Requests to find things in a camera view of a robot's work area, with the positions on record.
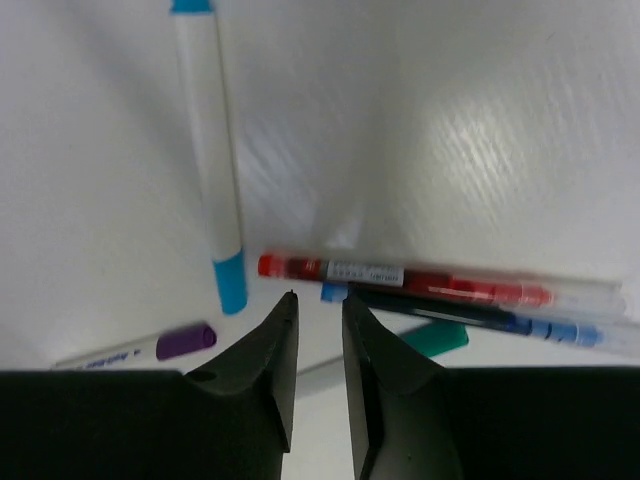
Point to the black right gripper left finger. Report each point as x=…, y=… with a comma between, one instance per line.
x=231, y=418

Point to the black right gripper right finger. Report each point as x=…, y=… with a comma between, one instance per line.
x=411, y=418

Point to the teal cap white marker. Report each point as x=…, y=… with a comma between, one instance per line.
x=430, y=339

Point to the purple cap white marker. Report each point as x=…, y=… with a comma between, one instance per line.
x=164, y=346

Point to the blue gel pen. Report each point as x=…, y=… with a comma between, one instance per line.
x=620, y=338

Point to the light blue cap marker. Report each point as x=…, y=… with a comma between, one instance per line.
x=203, y=79

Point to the red gel pen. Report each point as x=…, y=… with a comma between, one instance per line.
x=509, y=292

